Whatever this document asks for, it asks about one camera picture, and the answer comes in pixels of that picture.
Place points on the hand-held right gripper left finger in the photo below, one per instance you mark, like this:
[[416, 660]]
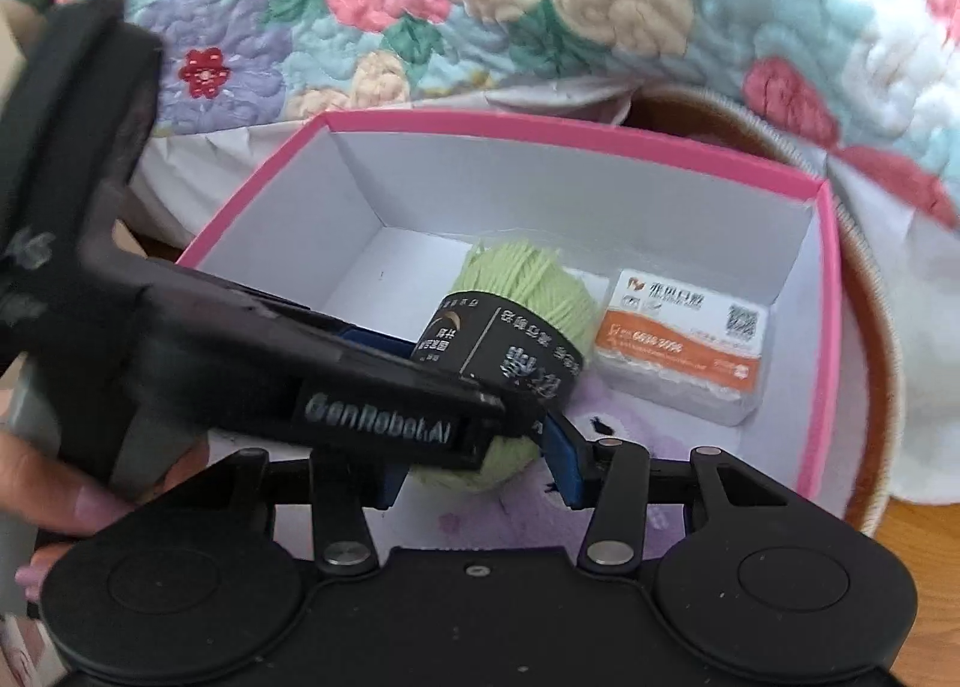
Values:
[[386, 488]]

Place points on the pink cardboard box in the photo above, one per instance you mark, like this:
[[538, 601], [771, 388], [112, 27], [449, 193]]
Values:
[[570, 207]]

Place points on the round brown white-rimmed basket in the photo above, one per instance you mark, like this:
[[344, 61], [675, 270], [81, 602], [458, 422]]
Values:
[[870, 372]]

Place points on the green yarn ball black label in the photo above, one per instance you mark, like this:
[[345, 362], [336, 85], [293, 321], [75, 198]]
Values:
[[517, 274]]

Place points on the purple plush toy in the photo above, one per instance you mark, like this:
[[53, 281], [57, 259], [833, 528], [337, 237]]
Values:
[[637, 424]]

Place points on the person's left hand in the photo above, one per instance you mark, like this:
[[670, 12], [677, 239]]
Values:
[[52, 492]]

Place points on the floral quilt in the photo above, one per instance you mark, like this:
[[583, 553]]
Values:
[[600, 19]]

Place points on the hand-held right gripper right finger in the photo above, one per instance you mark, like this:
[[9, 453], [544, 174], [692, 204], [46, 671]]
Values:
[[566, 466]]

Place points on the orange and white card box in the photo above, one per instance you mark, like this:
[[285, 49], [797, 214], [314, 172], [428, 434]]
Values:
[[675, 349]]

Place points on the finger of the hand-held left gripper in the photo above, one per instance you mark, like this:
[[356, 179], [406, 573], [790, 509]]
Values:
[[375, 340], [495, 417]]

